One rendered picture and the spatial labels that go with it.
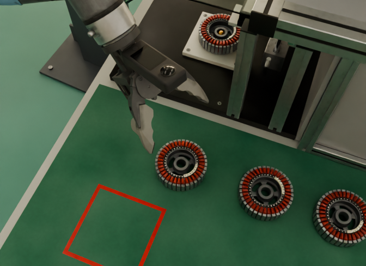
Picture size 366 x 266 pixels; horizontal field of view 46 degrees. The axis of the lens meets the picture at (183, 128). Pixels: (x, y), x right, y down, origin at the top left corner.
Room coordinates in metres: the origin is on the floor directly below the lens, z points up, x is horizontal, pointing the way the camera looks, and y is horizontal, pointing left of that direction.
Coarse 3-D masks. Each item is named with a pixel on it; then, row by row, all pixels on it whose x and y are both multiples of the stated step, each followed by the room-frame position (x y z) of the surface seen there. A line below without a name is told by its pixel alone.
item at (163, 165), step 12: (168, 144) 0.44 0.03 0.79; (180, 144) 0.44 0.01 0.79; (192, 144) 0.44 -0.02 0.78; (156, 156) 0.41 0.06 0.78; (168, 156) 0.41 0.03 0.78; (192, 156) 0.42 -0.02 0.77; (204, 156) 0.41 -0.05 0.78; (156, 168) 0.38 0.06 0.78; (168, 168) 0.39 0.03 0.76; (180, 168) 0.38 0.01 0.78; (204, 168) 0.38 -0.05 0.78; (168, 180) 0.35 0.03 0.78; (180, 180) 0.35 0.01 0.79; (192, 180) 0.35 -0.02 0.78
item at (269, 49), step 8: (272, 40) 0.70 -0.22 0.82; (272, 48) 0.68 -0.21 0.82; (280, 48) 0.68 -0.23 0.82; (288, 48) 0.71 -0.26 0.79; (264, 56) 0.67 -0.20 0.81; (272, 56) 0.66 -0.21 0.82; (280, 56) 0.65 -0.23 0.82; (264, 64) 0.66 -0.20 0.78; (272, 64) 0.66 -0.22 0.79; (280, 64) 0.65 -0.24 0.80
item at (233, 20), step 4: (232, 16) 0.73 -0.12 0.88; (236, 16) 0.73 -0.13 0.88; (240, 16) 0.70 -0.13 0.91; (244, 16) 0.69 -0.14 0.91; (232, 20) 0.71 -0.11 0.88; (236, 20) 0.71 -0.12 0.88; (240, 20) 0.70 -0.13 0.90; (228, 24) 0.71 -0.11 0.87; (232, 24) 0.71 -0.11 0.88; (236, 24) 0.70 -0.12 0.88; (240, 24) 0.69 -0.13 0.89; (280, 40) 0.67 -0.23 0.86; (276, 44) 0.67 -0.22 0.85; (276, 48) 0.67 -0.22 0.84
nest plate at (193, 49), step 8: (200, 16) 0.82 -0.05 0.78; (192, 32) 0.77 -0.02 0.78; (192, 40) 0.74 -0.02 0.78; (184, 48) 0.71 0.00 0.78; (192, 48) 0.71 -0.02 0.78; (200, 48) 0.71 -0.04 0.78; (192, 56) 0.69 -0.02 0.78; (200, 56) 0.69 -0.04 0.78; (208, 56) 0.69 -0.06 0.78; (216, 56) 0.69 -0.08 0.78; (224, 56) 0.69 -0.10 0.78; (232, 56) 0.69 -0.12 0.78; (216, 64) 0.67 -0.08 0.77; (224, 64) 0.66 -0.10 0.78; (232, 64) 0.66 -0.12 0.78
